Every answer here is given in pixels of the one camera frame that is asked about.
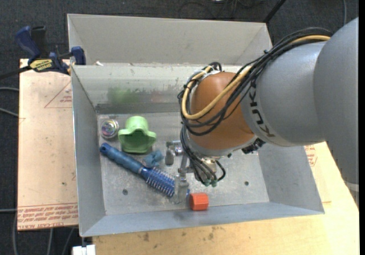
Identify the grey metal bin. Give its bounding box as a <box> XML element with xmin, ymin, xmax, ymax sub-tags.
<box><xmin>67</xmin><ymin>13</ymin><xmax>325</xmax><ymax>238</ymax></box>

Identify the orange hexagonal block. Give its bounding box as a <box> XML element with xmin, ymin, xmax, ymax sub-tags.
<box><xmin>189</xmin><ymin>192</ymin><xmax>209</xmax><ymax>211</ymax></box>

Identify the green plastic cup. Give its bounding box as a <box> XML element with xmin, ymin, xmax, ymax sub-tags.
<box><xmin>117</xmin><ymin>115</ymin><xmax>157</xmax><ymax>154</ymax></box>

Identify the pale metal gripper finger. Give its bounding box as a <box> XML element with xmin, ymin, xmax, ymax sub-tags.
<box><xmin>174</xmin><ymin>173</ymin><xmax>191</xmax><ymax>204</ymax></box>
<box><xmin>165</xmin><ymin>140</ymin><xmax>184</xmax><ymax>167</ymax></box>

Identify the blue hairbrush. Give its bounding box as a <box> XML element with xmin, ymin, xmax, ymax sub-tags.
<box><xmin>99</xmin><ymin>142</ymin><xmax>176</xmax><ymax>199</ymax></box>

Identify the black cylinder on white bracket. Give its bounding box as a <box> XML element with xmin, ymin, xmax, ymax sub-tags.
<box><xmin>241</xmin><ymin>137</ymin><xmax>266</xmax><ymax>155</ymax></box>

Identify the small blue cloth piece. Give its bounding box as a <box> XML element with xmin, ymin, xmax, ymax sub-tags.
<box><xmin>142</xmin><ymin>149</ymin><xmax>165</xmax><ymax>168</ymax></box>

